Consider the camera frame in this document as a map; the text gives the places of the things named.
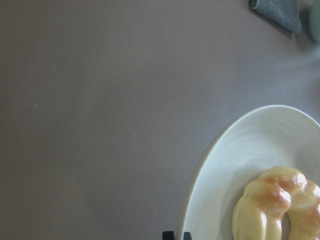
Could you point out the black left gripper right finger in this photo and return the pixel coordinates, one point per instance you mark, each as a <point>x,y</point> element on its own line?
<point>187,236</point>

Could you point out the green bowl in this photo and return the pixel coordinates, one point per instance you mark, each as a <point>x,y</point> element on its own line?
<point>314,21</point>

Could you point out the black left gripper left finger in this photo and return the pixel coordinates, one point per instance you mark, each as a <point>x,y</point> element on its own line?
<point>168,235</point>

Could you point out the braided golden donut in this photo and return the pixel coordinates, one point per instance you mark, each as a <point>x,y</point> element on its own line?
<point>279,191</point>

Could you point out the grey folded cloth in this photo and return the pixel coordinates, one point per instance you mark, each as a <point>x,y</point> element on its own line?
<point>283,12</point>

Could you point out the white round plate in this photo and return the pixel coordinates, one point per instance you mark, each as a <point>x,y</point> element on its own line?
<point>273,135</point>

